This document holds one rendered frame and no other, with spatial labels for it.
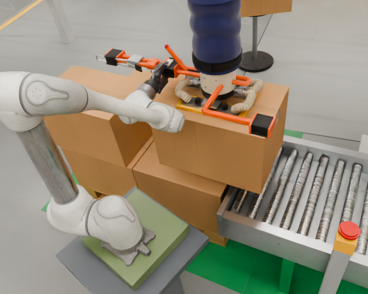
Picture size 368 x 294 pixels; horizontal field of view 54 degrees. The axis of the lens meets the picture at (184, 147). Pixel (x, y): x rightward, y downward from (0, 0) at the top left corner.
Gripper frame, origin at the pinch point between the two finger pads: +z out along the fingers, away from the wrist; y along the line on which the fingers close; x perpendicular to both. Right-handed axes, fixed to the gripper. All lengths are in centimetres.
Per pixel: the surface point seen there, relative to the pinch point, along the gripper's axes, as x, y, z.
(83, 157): -68, 70, -21
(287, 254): 75, 74, -36
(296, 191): 70, 65, -3
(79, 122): -56, 35, -21
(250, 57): -27, 118, 200
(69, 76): -83, 26, 7
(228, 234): 43, 75, -36
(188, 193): 12, 72, -21
